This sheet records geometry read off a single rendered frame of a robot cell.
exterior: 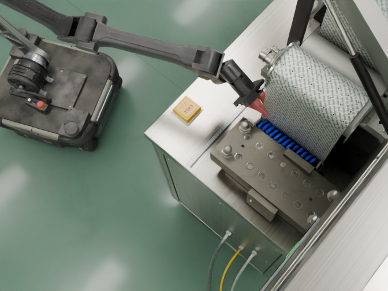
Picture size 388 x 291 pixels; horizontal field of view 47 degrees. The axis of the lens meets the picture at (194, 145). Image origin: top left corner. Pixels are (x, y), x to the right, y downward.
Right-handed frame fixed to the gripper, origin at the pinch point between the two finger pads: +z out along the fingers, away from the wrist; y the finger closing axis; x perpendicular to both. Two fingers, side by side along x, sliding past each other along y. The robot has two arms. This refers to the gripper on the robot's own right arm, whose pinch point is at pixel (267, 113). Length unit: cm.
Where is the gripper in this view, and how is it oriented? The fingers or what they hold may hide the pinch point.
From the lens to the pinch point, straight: 138.6
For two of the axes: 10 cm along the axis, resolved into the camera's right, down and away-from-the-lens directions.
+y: -6.6, 7.1, -2.4
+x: 3.3, 0.0, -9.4
